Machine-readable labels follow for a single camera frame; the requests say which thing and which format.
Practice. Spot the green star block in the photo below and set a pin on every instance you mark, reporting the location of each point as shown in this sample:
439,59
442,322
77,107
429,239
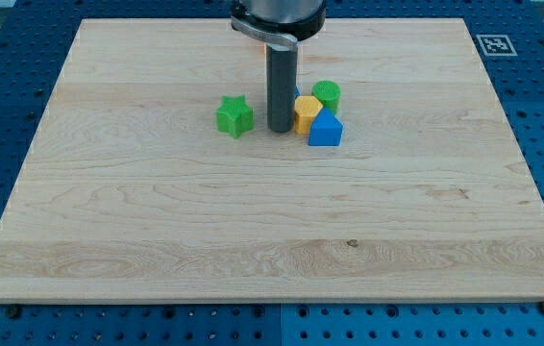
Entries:
234,116

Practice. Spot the white fiducial marker tag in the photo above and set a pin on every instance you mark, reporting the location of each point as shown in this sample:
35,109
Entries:
495,45

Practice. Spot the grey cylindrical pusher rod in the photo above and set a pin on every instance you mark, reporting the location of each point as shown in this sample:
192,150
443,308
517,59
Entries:
281,72

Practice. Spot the light wooden board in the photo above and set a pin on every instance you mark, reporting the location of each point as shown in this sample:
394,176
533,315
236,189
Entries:
130,195

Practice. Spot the yellow hexagon block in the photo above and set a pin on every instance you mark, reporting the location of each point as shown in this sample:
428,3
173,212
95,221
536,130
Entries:
306,109

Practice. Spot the green cylinder block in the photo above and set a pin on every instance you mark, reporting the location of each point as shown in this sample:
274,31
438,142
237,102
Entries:
328,93

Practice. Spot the blue triangle block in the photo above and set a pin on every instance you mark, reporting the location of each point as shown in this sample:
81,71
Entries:
325,130

